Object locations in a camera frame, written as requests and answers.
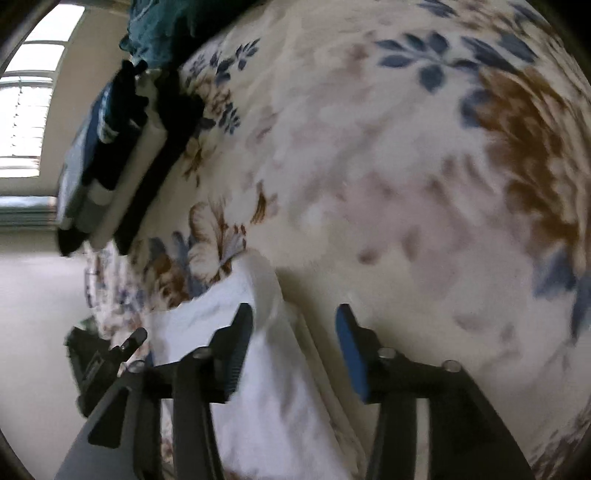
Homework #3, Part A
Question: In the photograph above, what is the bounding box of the folded white garment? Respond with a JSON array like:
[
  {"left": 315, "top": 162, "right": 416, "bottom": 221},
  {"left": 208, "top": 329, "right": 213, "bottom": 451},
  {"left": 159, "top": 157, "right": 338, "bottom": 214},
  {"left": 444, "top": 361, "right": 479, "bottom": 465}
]
[{"left": 90, "top": 69, "right": 169, "bottom": 251}]

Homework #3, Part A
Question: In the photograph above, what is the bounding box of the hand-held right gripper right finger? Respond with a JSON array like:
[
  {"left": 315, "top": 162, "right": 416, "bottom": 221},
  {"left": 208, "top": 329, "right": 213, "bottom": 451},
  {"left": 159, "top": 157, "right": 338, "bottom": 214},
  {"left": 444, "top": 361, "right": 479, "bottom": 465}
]
[{"left": 335, "top": 303, "right": 537, "bottom": 480}]

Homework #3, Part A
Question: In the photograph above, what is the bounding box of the teal fleece blanket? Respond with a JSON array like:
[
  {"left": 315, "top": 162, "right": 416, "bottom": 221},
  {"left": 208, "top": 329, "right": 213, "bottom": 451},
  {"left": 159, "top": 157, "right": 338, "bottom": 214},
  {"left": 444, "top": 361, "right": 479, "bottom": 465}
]
[{"left": 119, "top": 0, "right": 264, "bottom": 66}]

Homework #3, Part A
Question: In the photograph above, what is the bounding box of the white t-shirt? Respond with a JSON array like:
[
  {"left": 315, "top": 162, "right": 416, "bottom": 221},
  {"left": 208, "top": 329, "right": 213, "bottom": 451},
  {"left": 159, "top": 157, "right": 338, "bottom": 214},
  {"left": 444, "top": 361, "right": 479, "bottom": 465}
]
[{"left": 148, "top": 253, "right": 366, "bottom": 480}]

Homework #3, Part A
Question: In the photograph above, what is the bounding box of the barred window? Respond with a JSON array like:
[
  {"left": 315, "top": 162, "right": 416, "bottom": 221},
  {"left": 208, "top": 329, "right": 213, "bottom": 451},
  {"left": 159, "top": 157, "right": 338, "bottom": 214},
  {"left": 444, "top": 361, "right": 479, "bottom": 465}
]
[{"left": 0, "top": 4, "right": 86, "bottom": 177}]

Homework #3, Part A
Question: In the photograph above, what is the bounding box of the folded navy striped garment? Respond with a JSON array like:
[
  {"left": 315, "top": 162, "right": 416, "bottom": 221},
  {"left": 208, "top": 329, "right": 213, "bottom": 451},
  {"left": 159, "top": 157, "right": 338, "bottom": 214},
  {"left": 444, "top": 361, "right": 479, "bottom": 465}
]
[{"left": 54, "top": 59, "right": 149, "bottom": 257}]

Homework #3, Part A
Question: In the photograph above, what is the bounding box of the floral quilt with checked border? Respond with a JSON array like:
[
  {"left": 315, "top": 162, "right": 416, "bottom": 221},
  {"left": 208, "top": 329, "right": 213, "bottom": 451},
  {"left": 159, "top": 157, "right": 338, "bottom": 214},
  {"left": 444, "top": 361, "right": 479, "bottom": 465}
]
[{"left": 82, "top": 0, "right": 591, "bottom": 480}]

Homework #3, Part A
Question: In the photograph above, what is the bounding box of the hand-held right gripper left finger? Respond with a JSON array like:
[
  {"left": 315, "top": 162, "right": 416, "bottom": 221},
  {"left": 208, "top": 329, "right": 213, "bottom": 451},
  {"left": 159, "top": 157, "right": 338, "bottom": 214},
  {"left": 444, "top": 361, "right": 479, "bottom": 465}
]
[{"left": 54, "top": 302, "right": 256, "bottom": 480}]

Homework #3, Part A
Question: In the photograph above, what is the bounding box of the folded black garment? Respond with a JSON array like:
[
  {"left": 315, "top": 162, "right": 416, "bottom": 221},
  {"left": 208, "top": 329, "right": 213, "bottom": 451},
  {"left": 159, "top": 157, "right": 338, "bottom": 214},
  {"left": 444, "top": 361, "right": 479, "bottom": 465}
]
[{"left": 113, "top": 69, "right": 206, "bottom": 256}]

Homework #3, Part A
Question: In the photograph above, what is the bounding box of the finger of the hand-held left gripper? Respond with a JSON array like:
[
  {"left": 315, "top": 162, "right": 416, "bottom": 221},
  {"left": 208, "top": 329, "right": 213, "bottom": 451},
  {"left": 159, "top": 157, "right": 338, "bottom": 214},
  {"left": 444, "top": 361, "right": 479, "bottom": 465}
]
[{"left": 108, "top": 327, "right": 149, "bottom": 380}]

